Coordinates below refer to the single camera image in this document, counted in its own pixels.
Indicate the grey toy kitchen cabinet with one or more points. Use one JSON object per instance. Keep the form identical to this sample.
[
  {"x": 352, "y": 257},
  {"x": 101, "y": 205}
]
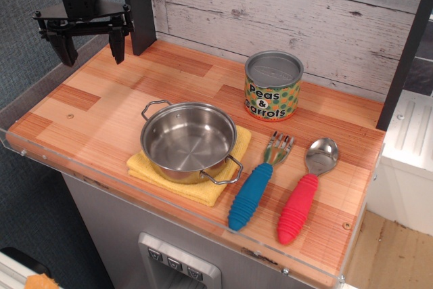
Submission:
[{"x": 115, "y": 224}]

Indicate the orange cloth corner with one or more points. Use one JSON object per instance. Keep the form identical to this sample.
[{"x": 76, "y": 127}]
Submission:
[{"x": 40, "y": 281}]

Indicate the stainless steel pot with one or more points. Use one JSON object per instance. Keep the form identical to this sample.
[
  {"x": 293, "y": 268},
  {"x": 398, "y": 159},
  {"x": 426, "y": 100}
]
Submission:
[{"x": 190, "y": 142}]

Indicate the red handled metal spoon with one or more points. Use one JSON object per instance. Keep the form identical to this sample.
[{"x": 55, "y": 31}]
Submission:
[{"x": 321, "y": 157}]

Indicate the black vertical post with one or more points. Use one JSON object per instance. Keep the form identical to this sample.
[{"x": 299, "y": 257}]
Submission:
[
  {"x": 400, "y": 76},
  {"x": 145, "y": 32}
]

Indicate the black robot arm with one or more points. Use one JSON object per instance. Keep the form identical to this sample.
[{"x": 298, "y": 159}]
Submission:
[{"x": 60, "y": 23}]

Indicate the clear acrylic guard rail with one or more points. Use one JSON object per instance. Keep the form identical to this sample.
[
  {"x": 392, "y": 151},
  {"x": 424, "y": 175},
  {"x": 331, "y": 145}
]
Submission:
[{"x": 86, "y": 123}]

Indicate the yellow folded cloth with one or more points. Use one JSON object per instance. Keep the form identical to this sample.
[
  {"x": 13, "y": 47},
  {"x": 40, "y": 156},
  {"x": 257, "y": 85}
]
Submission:
[{"x": 206, "y": 192}]

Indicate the peas and carrots can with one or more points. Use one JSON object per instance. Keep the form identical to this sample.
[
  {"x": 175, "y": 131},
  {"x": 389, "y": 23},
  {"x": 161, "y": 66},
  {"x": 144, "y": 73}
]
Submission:
[{"x": 272, "y": 85}]

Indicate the black right vertical post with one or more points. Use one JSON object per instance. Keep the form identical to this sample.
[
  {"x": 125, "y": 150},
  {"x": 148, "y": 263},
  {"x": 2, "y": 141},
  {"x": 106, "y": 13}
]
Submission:
[{"x": 400, "y": 76}]

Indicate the white toy sink unit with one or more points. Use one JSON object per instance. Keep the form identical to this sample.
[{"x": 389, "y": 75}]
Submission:
[{"x": 401, "y": 189}]

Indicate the silver dispenser button panel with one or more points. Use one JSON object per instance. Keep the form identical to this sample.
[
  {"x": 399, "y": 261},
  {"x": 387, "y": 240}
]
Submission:
[{"x": 170, "y": 267}]

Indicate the blue handled metal fork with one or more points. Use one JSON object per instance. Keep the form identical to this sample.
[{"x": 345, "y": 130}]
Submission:
[{"x": 247, "y": 199}]

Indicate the black left vertical post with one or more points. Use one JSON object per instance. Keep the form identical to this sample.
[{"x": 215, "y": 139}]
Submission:
[{"x": 145, "y": 32}]

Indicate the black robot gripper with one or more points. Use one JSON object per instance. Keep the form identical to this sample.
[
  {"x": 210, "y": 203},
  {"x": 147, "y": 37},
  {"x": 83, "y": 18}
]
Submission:
[{"x": 72, "y": 18}]

